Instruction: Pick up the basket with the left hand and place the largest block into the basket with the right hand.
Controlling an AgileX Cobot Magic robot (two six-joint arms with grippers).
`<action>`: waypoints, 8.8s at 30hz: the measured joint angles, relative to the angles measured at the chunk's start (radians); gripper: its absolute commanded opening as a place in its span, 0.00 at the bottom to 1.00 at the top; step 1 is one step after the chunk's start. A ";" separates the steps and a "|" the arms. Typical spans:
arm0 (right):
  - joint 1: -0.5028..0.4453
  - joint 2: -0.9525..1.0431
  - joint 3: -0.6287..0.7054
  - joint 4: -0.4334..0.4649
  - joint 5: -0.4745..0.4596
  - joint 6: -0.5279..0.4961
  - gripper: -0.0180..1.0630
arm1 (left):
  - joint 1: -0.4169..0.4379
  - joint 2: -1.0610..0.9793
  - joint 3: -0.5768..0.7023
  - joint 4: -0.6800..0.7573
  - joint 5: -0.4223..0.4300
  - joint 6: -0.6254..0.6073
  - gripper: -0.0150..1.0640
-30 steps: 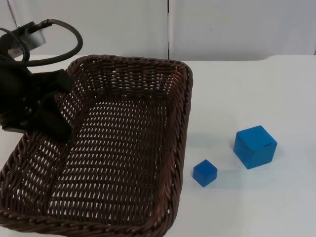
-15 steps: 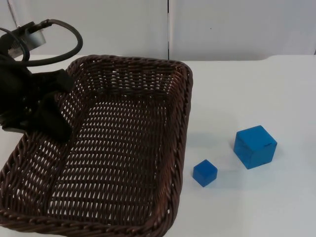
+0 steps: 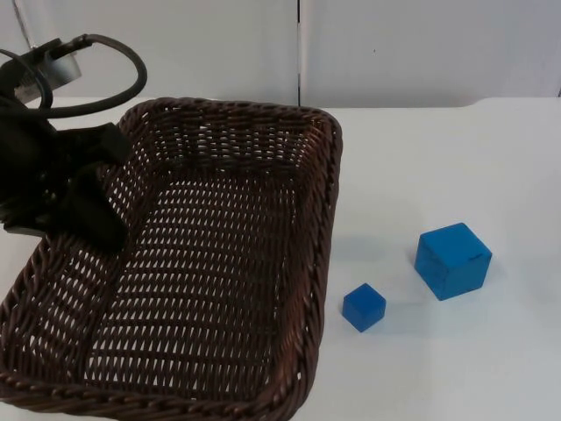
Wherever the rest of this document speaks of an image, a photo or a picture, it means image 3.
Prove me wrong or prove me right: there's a small blue cube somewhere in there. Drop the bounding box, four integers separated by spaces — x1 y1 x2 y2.
342 282 387 335

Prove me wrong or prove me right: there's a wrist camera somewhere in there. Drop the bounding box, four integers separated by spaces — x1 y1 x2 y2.
11 38 83 103

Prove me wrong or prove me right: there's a dark brown wicker basket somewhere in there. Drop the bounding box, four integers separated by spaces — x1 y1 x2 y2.
0 96 344 421

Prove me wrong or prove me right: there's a thick black cable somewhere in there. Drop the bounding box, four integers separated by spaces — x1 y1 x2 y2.
38 33 149 119

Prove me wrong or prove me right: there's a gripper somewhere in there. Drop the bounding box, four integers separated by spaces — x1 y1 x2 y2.
0 99 131 254

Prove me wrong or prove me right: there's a large blue cube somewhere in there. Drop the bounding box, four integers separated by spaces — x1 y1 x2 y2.
414 222 494 303

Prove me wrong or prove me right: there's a thin black cable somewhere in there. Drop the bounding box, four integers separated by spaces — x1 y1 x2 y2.
0 46 54 111

